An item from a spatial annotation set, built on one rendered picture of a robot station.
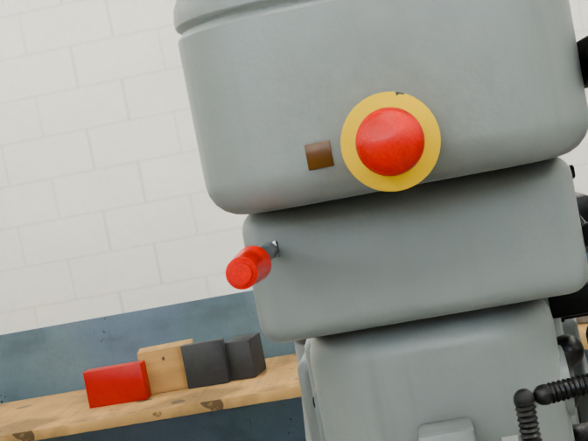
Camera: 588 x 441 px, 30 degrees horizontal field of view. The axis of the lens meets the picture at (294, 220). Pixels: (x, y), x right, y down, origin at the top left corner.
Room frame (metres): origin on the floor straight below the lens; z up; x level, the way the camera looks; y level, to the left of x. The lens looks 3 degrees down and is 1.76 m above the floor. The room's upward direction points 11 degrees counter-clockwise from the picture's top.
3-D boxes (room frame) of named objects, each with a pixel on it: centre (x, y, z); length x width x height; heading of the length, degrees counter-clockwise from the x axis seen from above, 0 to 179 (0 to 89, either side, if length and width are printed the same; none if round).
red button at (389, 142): (0.64, -0.06, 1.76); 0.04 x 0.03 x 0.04; 84
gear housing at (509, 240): (0.93, -0.10, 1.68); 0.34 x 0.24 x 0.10; 174
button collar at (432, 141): (0.66, -0.07, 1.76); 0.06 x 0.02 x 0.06; 84
